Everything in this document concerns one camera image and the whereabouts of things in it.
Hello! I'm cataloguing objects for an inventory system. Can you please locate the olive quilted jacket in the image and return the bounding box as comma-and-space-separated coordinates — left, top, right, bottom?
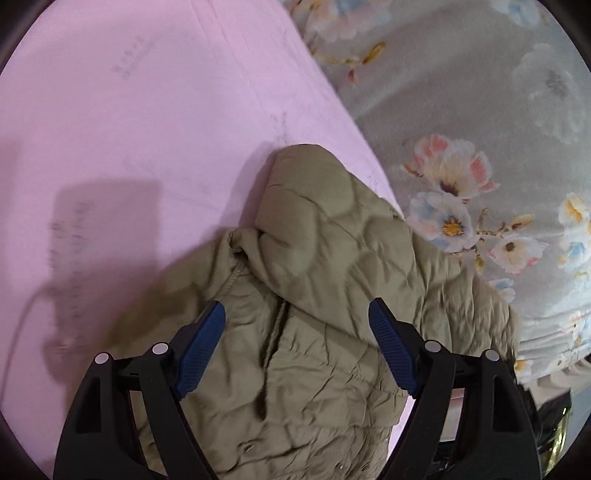
108, 143, 522, 480

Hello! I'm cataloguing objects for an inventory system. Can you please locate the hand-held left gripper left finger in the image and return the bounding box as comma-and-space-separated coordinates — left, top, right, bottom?
53, 301, 227, 480

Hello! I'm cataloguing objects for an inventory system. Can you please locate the pink blanket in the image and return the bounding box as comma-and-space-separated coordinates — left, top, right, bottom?
0, 0, 419, 480

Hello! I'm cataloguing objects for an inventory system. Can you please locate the grey floral bed sheet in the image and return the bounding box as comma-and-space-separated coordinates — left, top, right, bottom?
281, 0, 591, 388

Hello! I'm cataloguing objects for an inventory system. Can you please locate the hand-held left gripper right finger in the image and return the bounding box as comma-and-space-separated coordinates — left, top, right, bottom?
368, 298, 543, 480

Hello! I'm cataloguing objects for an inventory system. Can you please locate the dark glossy object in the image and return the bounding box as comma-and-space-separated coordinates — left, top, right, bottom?
515, 360, 578, 478

